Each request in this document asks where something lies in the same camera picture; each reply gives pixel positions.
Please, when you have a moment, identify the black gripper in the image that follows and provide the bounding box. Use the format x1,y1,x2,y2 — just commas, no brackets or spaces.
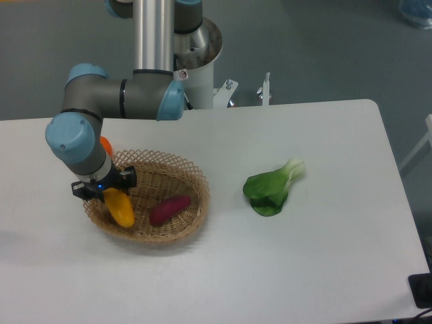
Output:
71,165,137,199

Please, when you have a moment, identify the yellow mango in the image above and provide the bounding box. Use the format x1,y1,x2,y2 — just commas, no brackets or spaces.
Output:
103,188,135,228

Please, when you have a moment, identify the woven wicker basket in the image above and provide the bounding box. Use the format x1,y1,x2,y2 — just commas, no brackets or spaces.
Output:
83,149,210,244

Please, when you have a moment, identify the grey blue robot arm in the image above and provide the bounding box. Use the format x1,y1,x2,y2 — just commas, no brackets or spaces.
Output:
45,1,203,200

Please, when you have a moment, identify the orange tangerine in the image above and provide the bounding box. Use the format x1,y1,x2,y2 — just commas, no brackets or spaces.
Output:
100,136,113,156

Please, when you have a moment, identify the purple sweet potato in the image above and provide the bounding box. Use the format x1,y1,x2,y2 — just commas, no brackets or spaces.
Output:
149,195,192,225

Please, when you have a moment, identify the green bok choy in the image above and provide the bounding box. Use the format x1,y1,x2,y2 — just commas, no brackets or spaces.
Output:
242,158,306,217

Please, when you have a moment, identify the black device at table corner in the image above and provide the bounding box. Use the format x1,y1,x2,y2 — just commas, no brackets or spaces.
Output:
408,273,431,308

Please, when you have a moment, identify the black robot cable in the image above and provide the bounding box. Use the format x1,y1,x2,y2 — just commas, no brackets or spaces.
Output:
172,53,195,111

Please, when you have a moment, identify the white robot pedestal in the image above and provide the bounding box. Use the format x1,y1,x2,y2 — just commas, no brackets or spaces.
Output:
171,18,273,111

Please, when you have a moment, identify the white frame at right edge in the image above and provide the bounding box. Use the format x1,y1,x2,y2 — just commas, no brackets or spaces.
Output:
398,114,431,177

